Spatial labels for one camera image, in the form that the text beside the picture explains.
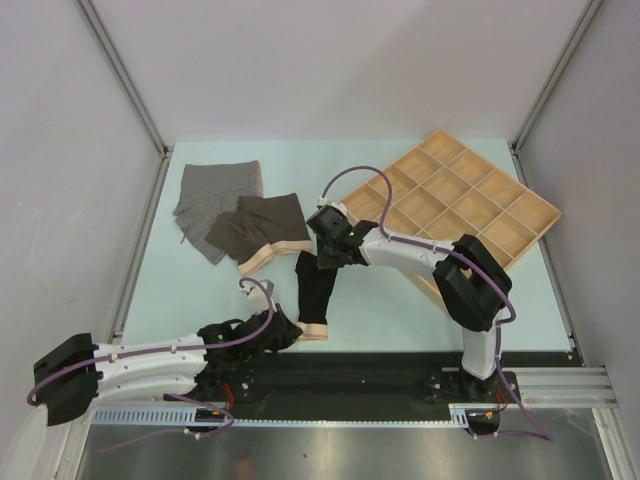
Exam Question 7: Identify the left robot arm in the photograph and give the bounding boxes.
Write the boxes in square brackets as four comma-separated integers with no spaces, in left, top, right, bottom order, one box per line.
[27,310,302,426]

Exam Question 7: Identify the black underwear beige waistband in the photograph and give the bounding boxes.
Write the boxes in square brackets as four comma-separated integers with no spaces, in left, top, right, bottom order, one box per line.
[295,251,337,341]

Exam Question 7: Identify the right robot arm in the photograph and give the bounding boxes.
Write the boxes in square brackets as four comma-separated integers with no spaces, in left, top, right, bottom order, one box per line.
[306,204,515,401]

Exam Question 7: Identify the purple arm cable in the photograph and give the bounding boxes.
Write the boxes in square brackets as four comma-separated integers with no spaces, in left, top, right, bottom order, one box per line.
[319,164,554,441]
[25,277,276,454]

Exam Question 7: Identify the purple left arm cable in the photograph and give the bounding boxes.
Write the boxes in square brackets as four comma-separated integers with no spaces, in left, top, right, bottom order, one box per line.
[25,277,276,454]

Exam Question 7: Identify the brown underwear beige waistband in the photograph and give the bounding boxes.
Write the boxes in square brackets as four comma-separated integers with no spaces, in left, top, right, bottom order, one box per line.
[205,193,312,276]

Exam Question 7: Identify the wooden compartment tray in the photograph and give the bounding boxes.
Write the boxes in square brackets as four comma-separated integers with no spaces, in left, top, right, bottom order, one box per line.
[342,130,561,308]

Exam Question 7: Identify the grey slotted cable duct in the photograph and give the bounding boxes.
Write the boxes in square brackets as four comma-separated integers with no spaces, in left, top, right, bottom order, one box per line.
[92,402,471,429]

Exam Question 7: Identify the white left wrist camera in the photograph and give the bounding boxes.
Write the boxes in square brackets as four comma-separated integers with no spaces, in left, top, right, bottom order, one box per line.
[240,279,274,315]

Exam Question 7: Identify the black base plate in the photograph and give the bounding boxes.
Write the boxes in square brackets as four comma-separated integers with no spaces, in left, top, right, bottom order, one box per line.
[192,352,519,422]

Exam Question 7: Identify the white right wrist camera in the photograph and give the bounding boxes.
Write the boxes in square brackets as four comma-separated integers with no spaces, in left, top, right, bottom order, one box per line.
[317,197,347,214]

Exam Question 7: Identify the grey striped underwear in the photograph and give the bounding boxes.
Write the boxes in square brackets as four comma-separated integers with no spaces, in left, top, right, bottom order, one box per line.
[173,160,263,265]

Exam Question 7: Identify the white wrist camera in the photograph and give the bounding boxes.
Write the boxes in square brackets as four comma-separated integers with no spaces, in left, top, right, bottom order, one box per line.
[240,279,274,315]
[317,197,347,214]

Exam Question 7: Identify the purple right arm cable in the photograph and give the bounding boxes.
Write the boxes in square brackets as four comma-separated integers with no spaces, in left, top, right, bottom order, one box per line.
[319,164,554,441]

